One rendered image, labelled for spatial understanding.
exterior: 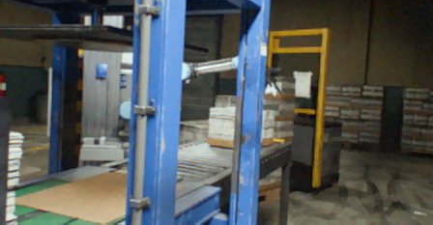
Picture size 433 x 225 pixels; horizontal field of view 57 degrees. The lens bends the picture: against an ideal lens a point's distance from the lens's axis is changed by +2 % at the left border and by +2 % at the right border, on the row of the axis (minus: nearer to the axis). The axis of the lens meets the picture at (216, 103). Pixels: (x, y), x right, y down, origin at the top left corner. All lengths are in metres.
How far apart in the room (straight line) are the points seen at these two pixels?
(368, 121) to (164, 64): 7.62
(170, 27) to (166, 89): 0.13
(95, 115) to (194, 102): 8.31
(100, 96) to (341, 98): 6.16
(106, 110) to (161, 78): 2.11
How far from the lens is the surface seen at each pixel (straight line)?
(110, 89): 2.88
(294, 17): 10.33
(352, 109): 8.31
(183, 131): 3.35
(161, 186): 0.83
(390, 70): 9.90
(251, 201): 1.40
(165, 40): 0.80
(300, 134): 4.78
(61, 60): 1.84
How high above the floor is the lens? 1.19
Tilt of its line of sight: 3 degrees down
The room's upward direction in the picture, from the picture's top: 3 degrees clockwise
